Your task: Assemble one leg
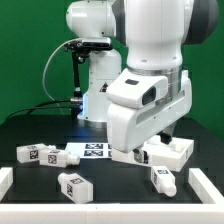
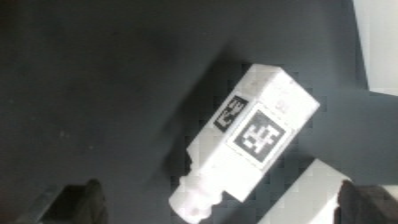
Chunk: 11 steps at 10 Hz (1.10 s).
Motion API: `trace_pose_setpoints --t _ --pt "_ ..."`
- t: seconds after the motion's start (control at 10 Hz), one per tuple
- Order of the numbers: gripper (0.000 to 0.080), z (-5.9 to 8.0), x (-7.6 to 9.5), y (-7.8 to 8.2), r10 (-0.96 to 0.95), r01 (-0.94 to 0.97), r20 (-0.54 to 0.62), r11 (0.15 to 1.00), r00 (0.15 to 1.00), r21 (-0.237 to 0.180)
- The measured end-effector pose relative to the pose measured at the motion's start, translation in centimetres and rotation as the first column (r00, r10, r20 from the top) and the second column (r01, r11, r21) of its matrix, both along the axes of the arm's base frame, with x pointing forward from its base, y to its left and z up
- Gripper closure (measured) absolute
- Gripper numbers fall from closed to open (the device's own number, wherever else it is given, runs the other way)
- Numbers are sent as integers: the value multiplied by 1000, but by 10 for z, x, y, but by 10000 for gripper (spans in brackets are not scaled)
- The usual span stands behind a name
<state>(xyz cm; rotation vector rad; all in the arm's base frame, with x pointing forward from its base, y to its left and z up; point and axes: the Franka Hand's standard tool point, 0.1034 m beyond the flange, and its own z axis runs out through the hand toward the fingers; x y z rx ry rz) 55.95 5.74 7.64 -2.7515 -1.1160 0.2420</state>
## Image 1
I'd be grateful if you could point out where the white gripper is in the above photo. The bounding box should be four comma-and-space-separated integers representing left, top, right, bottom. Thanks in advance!
106, 69, 192, 164

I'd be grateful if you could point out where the white square tabletop part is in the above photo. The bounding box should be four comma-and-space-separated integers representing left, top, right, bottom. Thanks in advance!
112, 136, 194, 172

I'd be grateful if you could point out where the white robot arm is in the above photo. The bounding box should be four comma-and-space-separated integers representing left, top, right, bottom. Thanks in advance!
66, 0, 218, 164

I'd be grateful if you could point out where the white marker sheet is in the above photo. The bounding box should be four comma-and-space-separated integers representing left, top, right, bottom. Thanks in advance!
65, 143, 112, 159

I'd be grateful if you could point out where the white U-shaped fence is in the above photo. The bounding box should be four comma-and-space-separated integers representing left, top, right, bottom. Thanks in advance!
0, 168, 224, 224

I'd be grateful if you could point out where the black camera stand pole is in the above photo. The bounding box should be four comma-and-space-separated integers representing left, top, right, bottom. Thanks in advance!
71, 52, 83, 119

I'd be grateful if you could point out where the black camera on stand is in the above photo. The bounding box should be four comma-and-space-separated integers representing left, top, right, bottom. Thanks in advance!
64, 37, 113, 51

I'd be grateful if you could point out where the black cable on table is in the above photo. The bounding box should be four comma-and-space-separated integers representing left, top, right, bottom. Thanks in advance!
6, 99, 82, 121

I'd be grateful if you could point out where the grey camera cable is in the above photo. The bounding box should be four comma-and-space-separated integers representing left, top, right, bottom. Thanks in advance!
41, 38, 80, 105

